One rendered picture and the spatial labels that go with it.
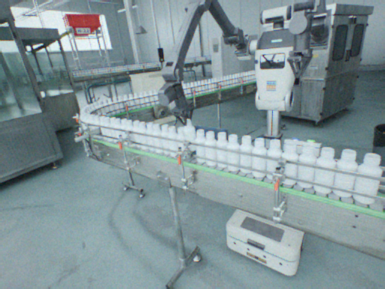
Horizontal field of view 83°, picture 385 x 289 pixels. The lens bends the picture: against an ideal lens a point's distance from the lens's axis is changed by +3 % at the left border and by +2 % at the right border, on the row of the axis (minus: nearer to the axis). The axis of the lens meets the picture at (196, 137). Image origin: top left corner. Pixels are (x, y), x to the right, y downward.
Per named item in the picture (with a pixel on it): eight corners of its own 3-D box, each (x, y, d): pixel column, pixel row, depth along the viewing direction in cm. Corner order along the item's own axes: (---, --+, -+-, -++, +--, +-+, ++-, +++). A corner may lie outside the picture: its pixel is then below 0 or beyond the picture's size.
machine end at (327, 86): (298, 102, 585) (305, 19, 513) (354, 109, 486) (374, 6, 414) (261, 117, 500) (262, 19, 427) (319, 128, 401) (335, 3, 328)
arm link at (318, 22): (327, 22, 110) (315, 24, 113) (326, 9, 102) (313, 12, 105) (324, 40, 110) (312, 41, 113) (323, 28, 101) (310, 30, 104)
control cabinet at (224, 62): (230, 95, 774) (228, 36, 704) (241, 96, 736) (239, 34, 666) (213, 99, 730) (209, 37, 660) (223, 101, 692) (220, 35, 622)
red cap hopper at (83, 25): (93, 115, 680) (64, 13, 579) (88, 111, 735) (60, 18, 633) (122, 108, 730) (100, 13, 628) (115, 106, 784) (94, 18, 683)
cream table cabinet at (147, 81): (175, 113, 611) (169, 69, 568) (187, 117, 563) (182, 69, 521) (138, 123, 552) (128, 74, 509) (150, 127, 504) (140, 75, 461)
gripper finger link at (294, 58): (309, 76, 85) (311, 50, 82) (305, 78, 80) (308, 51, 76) (290, 76, 89) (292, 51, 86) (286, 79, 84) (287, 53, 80)
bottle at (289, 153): (286, 175, 91) (289, 139, 85) (299, 182, 86) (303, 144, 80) (277, 181, 88) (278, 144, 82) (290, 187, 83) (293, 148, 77)
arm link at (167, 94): (181, 67, 89) (165, 68, 94) (164, 78, 81) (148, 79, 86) (189, 93, 95) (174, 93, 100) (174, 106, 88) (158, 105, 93)
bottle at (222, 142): (221, 169, 100) (219, 137, 94) (215, 164, 106) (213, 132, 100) (231, 166, 102) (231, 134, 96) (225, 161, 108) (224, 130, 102)
